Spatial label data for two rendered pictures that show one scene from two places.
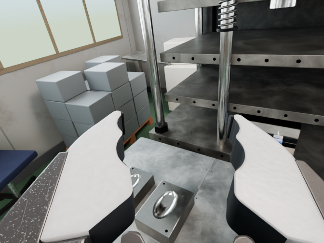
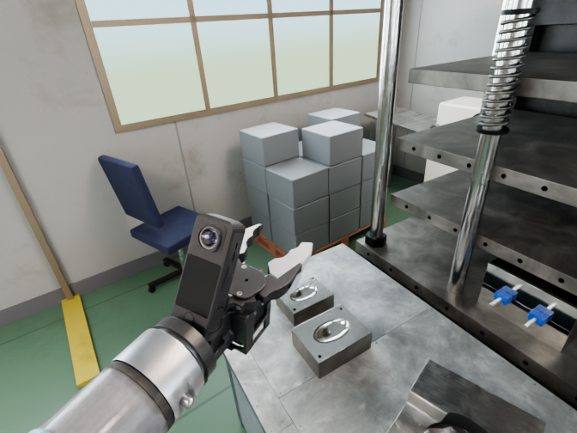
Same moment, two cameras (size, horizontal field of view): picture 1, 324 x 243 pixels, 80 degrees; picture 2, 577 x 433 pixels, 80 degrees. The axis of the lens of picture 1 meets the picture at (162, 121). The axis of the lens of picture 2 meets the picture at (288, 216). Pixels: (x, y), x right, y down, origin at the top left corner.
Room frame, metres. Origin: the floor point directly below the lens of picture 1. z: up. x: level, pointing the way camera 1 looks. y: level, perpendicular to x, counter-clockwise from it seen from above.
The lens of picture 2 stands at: (-0.24, -0.18, 1.70)
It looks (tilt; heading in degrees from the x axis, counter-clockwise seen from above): 29 degrees down; 25
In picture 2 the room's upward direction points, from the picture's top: 4 degrees counter-clockwise
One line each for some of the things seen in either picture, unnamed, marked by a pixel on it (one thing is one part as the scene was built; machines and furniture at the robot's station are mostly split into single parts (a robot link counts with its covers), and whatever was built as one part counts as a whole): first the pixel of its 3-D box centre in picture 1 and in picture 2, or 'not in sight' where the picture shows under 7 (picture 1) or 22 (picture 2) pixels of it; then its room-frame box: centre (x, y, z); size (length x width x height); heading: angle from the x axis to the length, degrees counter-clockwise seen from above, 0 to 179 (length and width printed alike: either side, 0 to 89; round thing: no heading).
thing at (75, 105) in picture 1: (105, 105); (318, 183); (2.31, 0.70, 0.51); 1.05 x 0.68 x 1.02; 149
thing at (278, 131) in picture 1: (272, 115); (561, 277); (0.99, -0.66, 0.87); 0.50 x 0.27 x 0.17; 144
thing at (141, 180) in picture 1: (132, 187); (304, 299); (0.62, 0.17, 0.83); 0.17 x 0.13 x 0.06; 144
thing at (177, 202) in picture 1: (166, 210); (331, 338); (0.48, 0.03, 0.83); 0.20 x 0.15 x 0.07; 144
